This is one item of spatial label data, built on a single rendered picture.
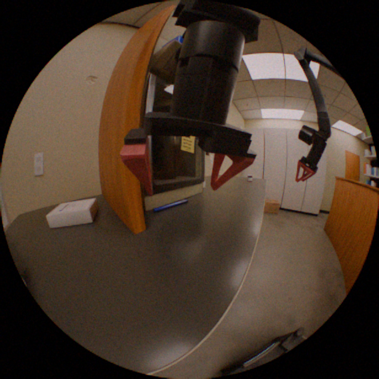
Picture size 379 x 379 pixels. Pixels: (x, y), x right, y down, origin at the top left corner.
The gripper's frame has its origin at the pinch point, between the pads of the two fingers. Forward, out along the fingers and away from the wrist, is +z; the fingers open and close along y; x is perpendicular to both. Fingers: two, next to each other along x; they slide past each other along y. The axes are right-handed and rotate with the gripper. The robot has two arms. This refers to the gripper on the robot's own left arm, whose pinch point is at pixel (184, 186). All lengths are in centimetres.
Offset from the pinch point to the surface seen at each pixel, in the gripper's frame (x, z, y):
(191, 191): -21.4, 21.7, -11.5
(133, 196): -4.3, 5.5, 8.4
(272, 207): -55, 132, -256
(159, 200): -13.6, 17.3, 2.9
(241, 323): 66, 83, -37
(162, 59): -31.3, -27.0, 3.5
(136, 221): -1.5, 10.0, 8.7
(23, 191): -19, 11, 82
